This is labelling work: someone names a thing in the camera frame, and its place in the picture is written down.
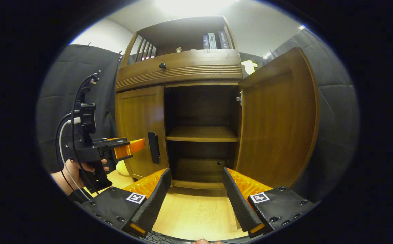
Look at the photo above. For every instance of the wooden cabinet inner shelf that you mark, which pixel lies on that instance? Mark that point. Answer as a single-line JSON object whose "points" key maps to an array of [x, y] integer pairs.
{"points": [[201, 134]]}

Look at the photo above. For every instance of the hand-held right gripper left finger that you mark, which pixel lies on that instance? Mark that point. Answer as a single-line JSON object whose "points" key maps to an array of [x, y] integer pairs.
{"points": [[155, 200]]}

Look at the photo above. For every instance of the metal door hinge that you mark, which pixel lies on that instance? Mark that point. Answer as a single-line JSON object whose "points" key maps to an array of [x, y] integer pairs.
{"points": [[239, 98]]}

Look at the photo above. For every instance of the dark spine book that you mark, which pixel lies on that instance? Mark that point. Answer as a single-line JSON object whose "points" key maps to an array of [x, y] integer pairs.
{"points": [[223, 40]]}

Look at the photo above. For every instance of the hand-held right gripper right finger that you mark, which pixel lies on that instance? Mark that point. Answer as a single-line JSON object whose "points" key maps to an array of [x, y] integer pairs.
{"points": [[238, 200]]}

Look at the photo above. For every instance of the brown wooden shoe cabinet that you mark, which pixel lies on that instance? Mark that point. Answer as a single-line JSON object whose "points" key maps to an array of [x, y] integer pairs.
{"points": [[199, 108]]}

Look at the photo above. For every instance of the wooden cabinet door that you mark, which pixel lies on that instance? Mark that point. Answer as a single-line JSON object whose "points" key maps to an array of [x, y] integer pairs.
{"points": [[277, 122], [137, 118]]}

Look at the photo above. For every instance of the small ceiling light panel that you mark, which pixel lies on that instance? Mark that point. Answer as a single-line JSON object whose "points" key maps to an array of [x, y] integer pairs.
{"points": [[301, 27]]}

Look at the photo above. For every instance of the dark blue book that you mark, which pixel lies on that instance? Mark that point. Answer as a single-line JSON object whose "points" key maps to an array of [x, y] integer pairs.
{"points": [[206, 42]]}

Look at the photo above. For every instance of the wooden cabinet drawer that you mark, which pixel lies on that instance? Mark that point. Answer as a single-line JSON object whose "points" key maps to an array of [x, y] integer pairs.
{"points": [[196, 64]]}

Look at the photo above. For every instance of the pale yellow plush toy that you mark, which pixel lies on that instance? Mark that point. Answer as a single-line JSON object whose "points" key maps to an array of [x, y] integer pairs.
{"points": [[122, 168]]}

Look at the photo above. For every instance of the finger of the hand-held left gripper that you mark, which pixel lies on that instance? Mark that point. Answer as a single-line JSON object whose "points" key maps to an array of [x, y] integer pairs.
{"points": [[137, 145]]}

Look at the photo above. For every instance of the grey spine book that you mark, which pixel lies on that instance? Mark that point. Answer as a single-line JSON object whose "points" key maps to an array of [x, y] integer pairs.
{"points": [[212, 41]]}

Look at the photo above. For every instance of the large ceiling light panel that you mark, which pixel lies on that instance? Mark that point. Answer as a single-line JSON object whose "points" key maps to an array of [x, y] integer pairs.
{"points": [[193, 6]]}

